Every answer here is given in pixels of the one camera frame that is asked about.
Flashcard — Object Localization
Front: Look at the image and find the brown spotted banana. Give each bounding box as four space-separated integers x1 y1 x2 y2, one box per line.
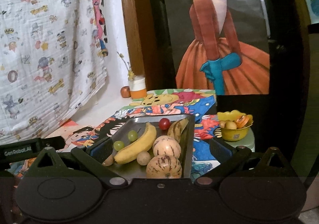
166 117 189 144

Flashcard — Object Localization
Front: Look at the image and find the brown wooden door frame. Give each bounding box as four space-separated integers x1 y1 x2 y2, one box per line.
118 0 152 90

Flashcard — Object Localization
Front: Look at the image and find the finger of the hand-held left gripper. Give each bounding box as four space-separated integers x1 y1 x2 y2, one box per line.
37 137 66 152

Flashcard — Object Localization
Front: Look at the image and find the metal tray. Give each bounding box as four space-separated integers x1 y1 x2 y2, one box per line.
88 114 195 180

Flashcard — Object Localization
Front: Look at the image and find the white cartoon printed blanket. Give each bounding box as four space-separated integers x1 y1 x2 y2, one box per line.
0 0 110 145

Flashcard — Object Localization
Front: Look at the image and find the white and orange jar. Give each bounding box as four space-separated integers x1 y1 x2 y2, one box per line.
128 76 147 99

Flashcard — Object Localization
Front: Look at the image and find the red cherry tomato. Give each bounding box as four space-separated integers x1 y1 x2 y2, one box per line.
159 118 171 130

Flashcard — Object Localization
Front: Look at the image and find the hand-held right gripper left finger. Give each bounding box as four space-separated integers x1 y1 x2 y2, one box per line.
30 136 127 187

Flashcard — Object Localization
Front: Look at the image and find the yellow bowl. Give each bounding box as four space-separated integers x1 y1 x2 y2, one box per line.
217 111 254 142

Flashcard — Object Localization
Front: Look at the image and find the striped pepino melon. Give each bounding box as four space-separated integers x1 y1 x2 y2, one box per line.
153 135 181 158
146 155 182 180

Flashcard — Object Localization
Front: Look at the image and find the pale green plastic stool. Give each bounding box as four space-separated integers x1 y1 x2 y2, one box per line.
225 129 256 152

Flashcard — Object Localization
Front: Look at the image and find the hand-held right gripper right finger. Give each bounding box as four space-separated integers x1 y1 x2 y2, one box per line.
194 137 292 187

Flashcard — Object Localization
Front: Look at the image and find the dark door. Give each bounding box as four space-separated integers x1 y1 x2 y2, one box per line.
147 0 309 155

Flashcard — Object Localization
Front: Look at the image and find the yellow banana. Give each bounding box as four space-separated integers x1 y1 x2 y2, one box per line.
113 122 157 165

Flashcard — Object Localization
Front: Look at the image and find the wall poster orange dress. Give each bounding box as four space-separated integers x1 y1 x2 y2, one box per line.
158 0 271 95

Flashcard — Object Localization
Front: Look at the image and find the colourful cartoon tablecloth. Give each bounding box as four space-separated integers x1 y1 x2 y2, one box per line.
10 88 217 180

